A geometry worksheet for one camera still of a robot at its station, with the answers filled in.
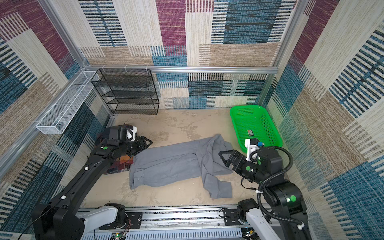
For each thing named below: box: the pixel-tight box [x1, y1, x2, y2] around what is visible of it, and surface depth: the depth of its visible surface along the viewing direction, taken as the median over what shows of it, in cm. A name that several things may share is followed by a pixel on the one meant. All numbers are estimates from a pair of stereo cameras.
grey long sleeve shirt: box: [129, 133, 233, 199], surface depth 91 cm
